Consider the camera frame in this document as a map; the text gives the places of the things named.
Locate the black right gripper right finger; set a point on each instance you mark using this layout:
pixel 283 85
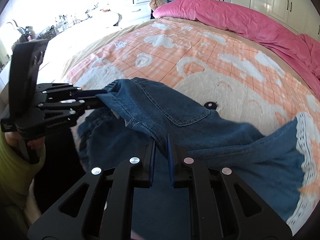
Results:
pixel 222 205

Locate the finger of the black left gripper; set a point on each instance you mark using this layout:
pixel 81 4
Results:
pixel 91 104
pixel 89 93

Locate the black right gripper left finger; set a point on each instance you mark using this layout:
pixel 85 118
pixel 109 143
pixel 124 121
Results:
pixel 100 204

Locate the blue denim pants lace hem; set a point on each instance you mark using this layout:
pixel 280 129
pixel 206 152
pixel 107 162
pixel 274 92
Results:
pixel 275 166

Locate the green left sleeve forearm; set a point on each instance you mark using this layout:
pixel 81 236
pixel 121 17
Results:
pixel 16 172

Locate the person's left hand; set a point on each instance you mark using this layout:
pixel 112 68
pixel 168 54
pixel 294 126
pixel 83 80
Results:
pixel 23 143

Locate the cluttered white desk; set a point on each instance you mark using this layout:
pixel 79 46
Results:
pixel 75 31

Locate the white drawer cabinet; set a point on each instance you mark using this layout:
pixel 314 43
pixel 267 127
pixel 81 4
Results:
pixel 135 10

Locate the peach bear print blanket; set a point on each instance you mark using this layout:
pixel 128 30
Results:
pixel 236 102

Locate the beige bed sheet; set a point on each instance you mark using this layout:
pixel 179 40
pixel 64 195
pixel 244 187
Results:
pixel 169 50

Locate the pink duvet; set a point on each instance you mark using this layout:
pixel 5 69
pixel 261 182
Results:
pixel 300 51

